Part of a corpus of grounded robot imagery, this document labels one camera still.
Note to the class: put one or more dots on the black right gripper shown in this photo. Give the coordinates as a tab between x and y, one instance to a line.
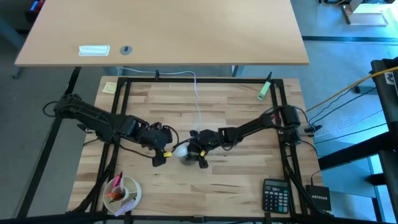
210	140

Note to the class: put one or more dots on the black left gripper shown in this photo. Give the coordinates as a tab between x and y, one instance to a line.
150	137

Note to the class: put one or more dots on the white light bulb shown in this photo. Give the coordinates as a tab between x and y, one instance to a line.
180	151

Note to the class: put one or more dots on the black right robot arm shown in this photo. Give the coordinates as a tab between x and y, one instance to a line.
248	126

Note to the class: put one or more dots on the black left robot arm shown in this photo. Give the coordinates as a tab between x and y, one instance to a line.
93	119

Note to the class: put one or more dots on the metal lamp socket base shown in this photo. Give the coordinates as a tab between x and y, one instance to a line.
188	161

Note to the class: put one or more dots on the white round pen organizer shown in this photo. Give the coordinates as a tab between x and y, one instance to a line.
133	189

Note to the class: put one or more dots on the pink pen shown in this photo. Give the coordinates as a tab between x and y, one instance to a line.
117	180

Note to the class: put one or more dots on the yellow sticky note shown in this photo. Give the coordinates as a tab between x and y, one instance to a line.
109	87

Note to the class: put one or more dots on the orange pen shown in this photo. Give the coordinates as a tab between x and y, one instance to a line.
113	195

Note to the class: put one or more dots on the green marker pen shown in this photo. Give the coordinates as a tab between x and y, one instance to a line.
263	91

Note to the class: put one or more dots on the black desk calculator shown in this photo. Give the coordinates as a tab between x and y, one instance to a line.
276	196

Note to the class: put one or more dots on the grey desk grommet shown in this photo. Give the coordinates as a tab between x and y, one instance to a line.
126	50

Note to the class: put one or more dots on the beige wooden desk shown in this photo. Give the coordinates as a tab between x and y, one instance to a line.
171	31

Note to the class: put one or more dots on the white rectangular tray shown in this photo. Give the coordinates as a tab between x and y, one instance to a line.
94	50

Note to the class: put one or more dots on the black metal strut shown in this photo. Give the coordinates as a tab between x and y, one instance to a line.
46	146

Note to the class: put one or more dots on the grey desk leg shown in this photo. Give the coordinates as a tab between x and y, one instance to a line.
9	34

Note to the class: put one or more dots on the black rig stand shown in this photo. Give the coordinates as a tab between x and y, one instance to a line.
388	102

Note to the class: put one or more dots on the light wooden box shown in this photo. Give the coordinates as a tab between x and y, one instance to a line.
365	17

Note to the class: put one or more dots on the small black frame clip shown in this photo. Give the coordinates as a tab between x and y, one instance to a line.
157	74

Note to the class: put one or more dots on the black metal table frame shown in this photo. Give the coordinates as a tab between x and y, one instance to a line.
199	80

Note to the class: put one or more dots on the black Netgear network switch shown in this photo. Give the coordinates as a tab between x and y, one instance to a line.
318	197

